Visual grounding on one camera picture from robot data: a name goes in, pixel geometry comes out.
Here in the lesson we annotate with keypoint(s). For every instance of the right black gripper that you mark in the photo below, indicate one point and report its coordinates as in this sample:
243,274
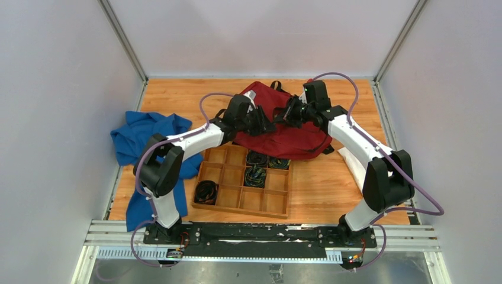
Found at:
288,115

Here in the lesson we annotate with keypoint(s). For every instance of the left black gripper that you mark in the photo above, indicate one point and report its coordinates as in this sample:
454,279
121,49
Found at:
258,122

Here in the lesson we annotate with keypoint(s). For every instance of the red backpack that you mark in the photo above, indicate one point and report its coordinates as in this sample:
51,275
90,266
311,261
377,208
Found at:
306,142

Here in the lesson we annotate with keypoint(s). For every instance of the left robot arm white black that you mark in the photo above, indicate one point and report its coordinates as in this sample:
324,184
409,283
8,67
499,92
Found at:
158,169

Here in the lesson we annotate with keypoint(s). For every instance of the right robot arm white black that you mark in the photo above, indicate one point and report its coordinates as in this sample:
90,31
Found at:
388,173

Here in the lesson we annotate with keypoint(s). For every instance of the wooden compartment tray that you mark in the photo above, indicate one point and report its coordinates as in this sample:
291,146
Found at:
220,187

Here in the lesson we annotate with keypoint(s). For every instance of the white paper towel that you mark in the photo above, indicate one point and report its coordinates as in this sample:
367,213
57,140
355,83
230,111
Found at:
355,167

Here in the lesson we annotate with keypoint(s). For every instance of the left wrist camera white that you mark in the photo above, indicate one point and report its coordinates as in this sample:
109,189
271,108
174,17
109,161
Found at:
251,95

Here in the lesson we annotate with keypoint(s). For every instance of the coiled cable tray middle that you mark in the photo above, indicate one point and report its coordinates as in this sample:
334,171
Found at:
255,176

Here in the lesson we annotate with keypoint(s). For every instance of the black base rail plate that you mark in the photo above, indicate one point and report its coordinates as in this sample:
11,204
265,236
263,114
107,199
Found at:
259,240

